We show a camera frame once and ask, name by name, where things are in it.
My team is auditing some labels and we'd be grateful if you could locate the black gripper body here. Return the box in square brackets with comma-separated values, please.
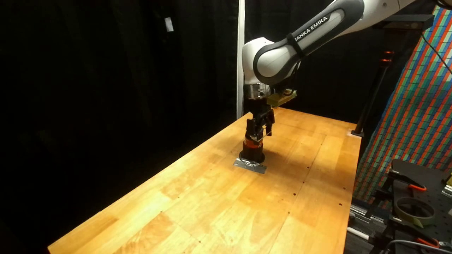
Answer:
[248, 95, 277, 125]

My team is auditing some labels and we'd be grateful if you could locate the dark upturned cup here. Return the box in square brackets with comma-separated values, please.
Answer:
[239, 136, 268, 166]

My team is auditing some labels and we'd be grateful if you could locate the grey tape patch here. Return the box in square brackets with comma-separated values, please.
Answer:
[234, 157, 269, 175]

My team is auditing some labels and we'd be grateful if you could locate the white vertical pole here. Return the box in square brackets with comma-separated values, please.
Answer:
[235, 0, 248, 120]

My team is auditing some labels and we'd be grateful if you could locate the colourful checkered cloth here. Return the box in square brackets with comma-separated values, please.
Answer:
[354, 5, 452, 205]

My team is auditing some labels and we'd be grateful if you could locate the grey tape roll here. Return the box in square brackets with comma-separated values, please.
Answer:
[393, 195, 438, 229]

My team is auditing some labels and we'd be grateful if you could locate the black perforated board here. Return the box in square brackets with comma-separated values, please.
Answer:
[385, 159, 452, 247]

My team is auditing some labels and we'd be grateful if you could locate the gold wrist camera block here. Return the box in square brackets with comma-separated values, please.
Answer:
[266, 88, 300, 109]

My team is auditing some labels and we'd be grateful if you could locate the aluminium rail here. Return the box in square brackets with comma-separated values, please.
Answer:
[347, 201, 393, 243]

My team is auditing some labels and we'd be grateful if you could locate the orange handled clamp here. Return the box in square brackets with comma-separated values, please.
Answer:
[407, 183, 430, 195]

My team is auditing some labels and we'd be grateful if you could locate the black cable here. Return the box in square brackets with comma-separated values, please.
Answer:
[375, 238, 452, 254]

